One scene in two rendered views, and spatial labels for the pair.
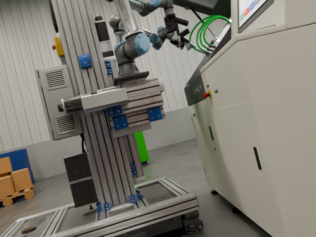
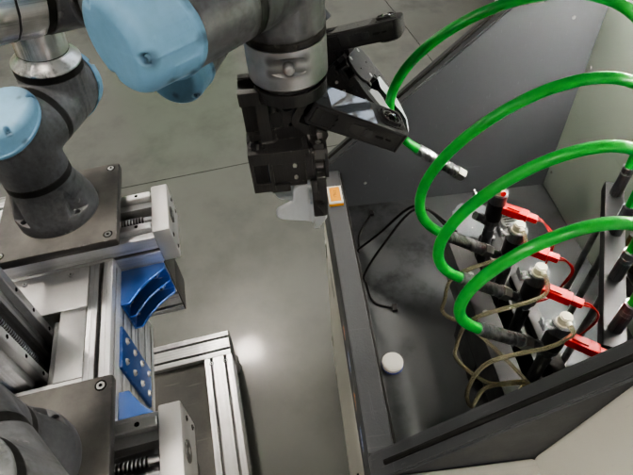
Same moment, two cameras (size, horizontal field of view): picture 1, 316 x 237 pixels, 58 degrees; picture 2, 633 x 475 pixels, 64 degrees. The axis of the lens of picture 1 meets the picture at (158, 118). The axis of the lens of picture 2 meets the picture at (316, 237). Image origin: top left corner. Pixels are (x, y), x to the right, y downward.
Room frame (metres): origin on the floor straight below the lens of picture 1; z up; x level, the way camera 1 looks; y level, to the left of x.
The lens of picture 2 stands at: (1.65, -0.30, 1.71)
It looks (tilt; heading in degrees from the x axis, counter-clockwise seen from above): 48 degrees down; 2
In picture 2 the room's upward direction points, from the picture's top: 5 degrees counter-clockwise
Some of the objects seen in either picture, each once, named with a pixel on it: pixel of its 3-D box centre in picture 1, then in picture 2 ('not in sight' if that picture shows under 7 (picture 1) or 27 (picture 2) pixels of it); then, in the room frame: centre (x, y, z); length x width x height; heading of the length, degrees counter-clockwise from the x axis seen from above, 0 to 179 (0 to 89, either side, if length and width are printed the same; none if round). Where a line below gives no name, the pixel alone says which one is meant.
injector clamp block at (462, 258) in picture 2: not in sight; (495, 334); (2.11, -0.58, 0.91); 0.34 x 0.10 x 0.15; 4
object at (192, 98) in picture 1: (196, 91); (351, 304); (2.21, -0.34, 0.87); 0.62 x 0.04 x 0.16; 4
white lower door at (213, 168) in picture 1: (207, 146); (346, 397); (2.21, -0.32, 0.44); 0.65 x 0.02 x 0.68; 4
